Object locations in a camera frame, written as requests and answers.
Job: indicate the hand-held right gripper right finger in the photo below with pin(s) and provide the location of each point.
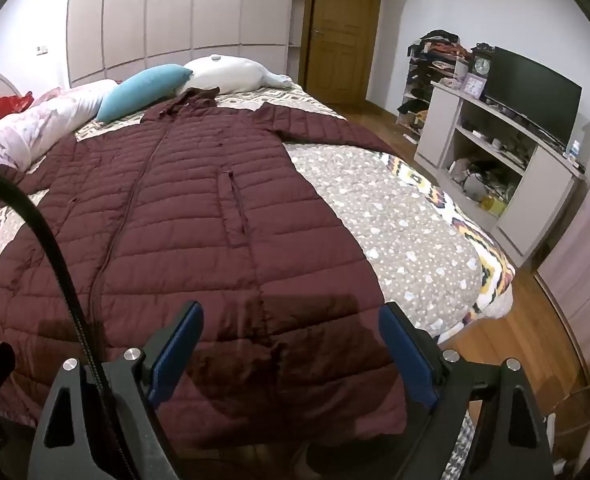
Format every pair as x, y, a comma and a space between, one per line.
406, 360

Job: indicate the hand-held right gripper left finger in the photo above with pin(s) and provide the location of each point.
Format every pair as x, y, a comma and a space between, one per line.
175, 355

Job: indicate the maroon puffer coat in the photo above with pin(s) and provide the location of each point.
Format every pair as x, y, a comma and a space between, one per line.
175, 210

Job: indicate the shelf rack with clothes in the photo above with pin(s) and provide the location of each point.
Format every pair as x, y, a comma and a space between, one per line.
427, 75

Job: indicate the geometric patterned blanket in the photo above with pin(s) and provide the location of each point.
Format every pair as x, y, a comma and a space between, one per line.
485, 260

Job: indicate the yellow container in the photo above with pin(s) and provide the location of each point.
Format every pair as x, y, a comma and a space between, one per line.
493, 206

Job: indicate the grey television cabinet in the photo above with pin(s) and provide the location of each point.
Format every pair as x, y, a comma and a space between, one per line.
535, 200

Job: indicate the pink curtain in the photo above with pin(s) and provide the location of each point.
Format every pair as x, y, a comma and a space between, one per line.
585, 240

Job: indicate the pink fleece blanket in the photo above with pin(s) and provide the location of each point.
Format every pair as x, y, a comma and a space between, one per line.
35, 125

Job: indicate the red cloth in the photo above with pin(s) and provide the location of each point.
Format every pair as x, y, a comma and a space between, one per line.
0, 107

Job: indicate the teal pillow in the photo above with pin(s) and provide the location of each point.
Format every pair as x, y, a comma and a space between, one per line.
140, 87

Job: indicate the small desk clock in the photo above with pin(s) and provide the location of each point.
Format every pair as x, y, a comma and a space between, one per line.
473, 85

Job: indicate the white plush pillow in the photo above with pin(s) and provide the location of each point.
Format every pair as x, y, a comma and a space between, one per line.
225, 72

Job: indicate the black television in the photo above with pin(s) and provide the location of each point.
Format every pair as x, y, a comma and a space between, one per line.
530, 95

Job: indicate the dark mantel clock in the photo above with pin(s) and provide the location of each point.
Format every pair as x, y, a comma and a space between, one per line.
481, 66

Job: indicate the wooden door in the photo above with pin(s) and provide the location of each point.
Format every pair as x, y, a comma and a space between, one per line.
340, 35

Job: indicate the glossy beige wardrobe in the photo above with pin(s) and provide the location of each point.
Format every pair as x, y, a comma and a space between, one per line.
175, 10

